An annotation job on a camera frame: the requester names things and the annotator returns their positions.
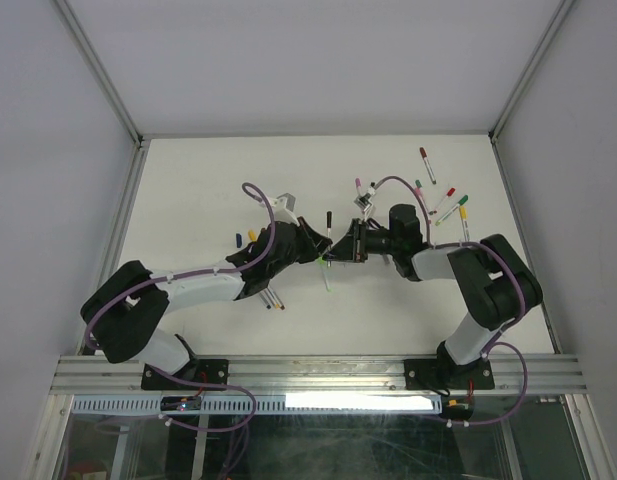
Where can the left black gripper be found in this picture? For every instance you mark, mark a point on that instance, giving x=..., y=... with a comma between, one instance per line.
x=315, y=246

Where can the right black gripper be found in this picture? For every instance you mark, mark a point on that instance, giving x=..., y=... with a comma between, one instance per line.
x=344, y=250

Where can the light green cap marker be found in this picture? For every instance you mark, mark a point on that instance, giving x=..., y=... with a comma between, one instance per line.
x=325, y=273

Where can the purple cap marker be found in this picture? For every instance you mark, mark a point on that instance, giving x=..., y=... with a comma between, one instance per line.
x=358, y=187

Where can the yellow marker pen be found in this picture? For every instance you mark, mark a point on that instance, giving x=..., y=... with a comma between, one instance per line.
x=273, y=299

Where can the brown cap marker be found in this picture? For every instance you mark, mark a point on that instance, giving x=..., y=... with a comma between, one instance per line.
x=282, y=304

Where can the blue marker pen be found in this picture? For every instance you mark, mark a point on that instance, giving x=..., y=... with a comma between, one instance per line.
x=265, y=300

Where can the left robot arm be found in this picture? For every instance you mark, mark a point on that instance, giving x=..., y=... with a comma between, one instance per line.
x=123, y=315

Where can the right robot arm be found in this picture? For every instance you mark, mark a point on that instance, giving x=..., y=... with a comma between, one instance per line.
x=496, y=285

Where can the pink cap marker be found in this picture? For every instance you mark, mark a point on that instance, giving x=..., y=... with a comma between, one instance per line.
x=425, y=208

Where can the dark red cap marker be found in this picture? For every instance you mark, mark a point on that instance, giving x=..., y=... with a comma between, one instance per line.
x=428, y=165

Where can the controller board with LEDs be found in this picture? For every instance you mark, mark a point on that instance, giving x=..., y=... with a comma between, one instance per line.
x=181, y=403

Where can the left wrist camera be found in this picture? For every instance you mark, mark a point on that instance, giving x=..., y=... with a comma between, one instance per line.
x=283, y=208

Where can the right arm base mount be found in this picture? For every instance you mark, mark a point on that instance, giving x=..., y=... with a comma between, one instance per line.
x=440, y=374

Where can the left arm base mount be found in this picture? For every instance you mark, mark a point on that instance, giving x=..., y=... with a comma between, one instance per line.
x=208, y=374

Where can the aluminium front rail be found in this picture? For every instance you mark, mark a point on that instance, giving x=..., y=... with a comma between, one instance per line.
x=506, y=374

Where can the slotted cable duct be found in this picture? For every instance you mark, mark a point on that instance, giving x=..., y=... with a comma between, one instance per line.
x=284, y=404

